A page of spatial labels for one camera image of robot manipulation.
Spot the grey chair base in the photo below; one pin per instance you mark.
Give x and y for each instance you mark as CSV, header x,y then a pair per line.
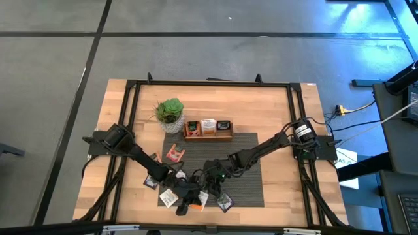
x,y
9,149

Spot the black camera rig beam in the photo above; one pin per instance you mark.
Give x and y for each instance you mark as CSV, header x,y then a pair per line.
x,y
65,228

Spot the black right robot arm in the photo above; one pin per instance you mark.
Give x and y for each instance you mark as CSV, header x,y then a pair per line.
x,y
261,150

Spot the black pole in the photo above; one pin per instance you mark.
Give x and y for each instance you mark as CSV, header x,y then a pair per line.
x,y
401,80

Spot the black aluminium table frame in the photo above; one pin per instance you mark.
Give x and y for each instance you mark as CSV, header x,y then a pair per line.
x,y
212,83

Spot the dark blackcurrant Ahmad tea packet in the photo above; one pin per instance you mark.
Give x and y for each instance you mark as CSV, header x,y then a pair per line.
x,y
223,125
225,203
150,182

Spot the succulent in triangle-patterned pot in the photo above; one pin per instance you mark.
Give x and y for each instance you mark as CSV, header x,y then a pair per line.
x,y
170,111

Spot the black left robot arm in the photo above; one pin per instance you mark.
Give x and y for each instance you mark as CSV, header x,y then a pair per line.
x,y
143,160

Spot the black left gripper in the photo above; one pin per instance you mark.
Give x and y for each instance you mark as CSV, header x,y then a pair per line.
x,y
184,191

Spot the white sign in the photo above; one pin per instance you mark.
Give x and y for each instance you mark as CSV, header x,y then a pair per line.
x,y
347,156

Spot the dark grey desk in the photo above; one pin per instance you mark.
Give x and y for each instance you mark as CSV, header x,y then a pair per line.
x,y
392,202
392,130

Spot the wooden tea organiser box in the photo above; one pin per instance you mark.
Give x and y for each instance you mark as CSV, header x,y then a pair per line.
x,y
209,137

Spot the black keyboard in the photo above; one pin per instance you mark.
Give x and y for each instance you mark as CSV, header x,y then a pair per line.
x,y
409,212

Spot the grey woven placemat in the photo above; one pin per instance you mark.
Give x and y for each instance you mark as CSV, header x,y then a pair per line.
x,y
241,196

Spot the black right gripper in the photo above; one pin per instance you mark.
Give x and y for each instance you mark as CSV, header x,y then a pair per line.
x,y
215,173

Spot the teal floor bar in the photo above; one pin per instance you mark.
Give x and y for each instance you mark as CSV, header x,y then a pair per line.
x,y
365,82

